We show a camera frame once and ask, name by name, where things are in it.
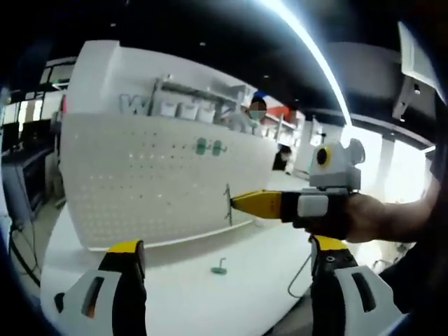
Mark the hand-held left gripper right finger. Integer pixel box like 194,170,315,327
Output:
309,234,400,336

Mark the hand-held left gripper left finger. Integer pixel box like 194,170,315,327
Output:
52,239,148,336

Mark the white perforated mounting plate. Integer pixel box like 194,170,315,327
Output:
59,111,278,252

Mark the person's right hand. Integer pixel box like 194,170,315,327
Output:
296,192,391,244

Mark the person's body in black clothing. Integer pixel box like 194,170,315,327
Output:
379,139,448,316

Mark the ceiling light strip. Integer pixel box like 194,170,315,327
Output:
265,0,355,131

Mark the shelf rack with white bins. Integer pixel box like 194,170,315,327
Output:
149,73,302,148

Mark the grey workstation desk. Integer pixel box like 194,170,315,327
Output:
0,99,67,225

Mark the white partition panel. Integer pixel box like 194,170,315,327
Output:
65,39,267,141

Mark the grey cable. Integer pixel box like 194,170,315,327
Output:
287,240,315,299

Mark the black floor cable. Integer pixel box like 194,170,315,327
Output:
9,223,40,281

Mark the white device with bracket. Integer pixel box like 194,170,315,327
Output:
391,20,442,120

